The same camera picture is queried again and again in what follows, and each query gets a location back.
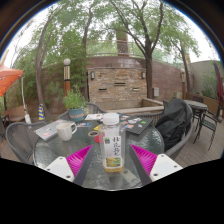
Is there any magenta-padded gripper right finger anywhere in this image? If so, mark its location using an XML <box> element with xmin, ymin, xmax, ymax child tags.
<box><xmin>128</xmin><ymin>143</ymin><xmax>184</xmax><ymax>186</ymax></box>

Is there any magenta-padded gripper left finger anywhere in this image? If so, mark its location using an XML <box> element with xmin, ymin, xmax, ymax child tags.
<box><xmin>44</xmin><ymin>144</ymin><xmax>95</xmax><ymax>187</ymax></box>

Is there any clear white-capped drink bottle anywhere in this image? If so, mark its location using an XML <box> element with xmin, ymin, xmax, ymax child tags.
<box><xmin>98</xmin><ymin>112</ymin><xmax>127</xmax><ymax>173</ymax></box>

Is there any small tape roll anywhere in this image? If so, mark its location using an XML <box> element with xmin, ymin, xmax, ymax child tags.
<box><xmin>87</xmin><ymin>130</ymin><xmax>100</xmax><ymax>138</ymax></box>

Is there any white ribbed mug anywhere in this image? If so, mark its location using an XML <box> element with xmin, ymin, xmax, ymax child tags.
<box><xmin>55</xmin><ymin>121</ymin><xmax>78</xmax><ymax>142</ymax></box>

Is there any black laptop with stickers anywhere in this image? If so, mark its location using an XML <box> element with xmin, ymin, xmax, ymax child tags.
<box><xmin>118</xmin><ymin>114</ymin><xmax>154</xmax><ymax>136</ymax></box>

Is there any silver laptop with stickers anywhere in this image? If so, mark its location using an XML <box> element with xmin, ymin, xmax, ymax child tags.
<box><xmin>33</xmin><ymin>119</ymin><xmax>69</xmax><ymax>141</ymax></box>

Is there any black backpack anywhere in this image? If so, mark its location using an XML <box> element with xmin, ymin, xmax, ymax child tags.
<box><xmin>155</xmin><ymin>98</ymin><xmax>194</xmax><ymax>151</ymax></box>

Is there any white sticker sheet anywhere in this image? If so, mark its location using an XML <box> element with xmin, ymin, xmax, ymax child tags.
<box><xmin>84</xmin><ymin>113</ymin><xmax>104</xmax><ymax>122</ymax></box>

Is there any green plant in teal pot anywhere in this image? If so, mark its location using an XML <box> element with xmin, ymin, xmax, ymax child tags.
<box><xmin>62</xmin><ymin>85</ymin><xmax>87</xmax><ymax>123</ymax></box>

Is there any blue yellow striped cone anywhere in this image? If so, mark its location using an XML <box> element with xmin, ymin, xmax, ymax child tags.
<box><xmin>37</xmin><ymin>103</ymin><xmax>46</xmax><ymax>121</ymax></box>

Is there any black metal chair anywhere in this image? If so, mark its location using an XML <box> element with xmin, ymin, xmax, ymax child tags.
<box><xmin>194</xmin><ymin>109</ymin><xmax>219</xmax><ymax>151</ymax></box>

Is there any round grey patio table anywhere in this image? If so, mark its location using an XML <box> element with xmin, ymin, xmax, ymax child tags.
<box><xmin>184</xmin><ymin>99</ymin><xmax>209</xmax><ymax>131</ymax></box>

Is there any closed dark red umbrella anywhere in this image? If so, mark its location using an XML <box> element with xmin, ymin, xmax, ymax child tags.
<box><xmin>213</xmin><ymin>60</ymin><xmax>224</xmax><ymax>108</ymax></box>

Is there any orange patio umbrella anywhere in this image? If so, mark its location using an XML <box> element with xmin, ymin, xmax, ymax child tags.
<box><xmin>0</xmin><ymin>64</ymin><xmax>33</xmax><ymax>125</ymax></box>

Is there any wooden globe lamp post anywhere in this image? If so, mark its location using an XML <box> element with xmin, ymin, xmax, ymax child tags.
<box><xmin>181</xmin><ymin>71</ymin><xmax>187</xmax><ymax>100</ymax></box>
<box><xmin>62</xmin><ymin>58</ymin><xmax>72</xmax><ymax>98</ymax></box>

